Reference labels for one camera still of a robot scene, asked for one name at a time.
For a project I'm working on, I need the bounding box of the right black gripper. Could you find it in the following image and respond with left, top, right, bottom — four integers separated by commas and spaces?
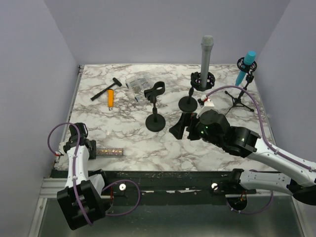
169, 111, 223, 148

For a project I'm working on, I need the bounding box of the glitter handle microphone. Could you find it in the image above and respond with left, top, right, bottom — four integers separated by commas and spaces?
96, 148, 123, 157

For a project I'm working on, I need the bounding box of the black round-base mic stand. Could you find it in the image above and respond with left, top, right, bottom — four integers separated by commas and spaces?
144, 81, 165, 132

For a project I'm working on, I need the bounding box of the tall grey microphone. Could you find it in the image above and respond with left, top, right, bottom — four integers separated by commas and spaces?
200, 36, 214, 90

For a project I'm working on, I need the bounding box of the blue microphone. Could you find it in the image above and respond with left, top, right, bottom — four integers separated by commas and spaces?
235, 51, 257, 86

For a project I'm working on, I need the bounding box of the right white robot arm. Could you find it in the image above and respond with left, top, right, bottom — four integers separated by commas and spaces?
169, 110, 316, 205

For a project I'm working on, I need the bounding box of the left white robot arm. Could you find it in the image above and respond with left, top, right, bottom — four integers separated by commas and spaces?
57, 122, 111, 230

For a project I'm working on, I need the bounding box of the black tripod mic stand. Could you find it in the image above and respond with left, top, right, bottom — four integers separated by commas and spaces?
224, 57, 258, 113

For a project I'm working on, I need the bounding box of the orange utility knife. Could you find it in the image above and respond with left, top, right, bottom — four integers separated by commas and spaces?
107, 89, 115, 111

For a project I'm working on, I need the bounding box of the clear plastic screw box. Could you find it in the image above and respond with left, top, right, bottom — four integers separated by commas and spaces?
125, 72, 153, 104

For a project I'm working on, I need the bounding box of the black shock-mount mic stand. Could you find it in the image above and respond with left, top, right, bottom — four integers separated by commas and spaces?
178, 72, 215, 113

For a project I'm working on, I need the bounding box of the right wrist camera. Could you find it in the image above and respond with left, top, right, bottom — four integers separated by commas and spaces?
197, 95, 215, 118

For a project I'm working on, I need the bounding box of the black T-handle tool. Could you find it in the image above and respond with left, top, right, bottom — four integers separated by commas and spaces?
90, 78, 122, 101

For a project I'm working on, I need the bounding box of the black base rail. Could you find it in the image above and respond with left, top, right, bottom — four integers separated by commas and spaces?
76, 169, 265, 207

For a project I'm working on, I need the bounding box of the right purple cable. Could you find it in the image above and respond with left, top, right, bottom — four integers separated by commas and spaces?
206, 85, 316, 215

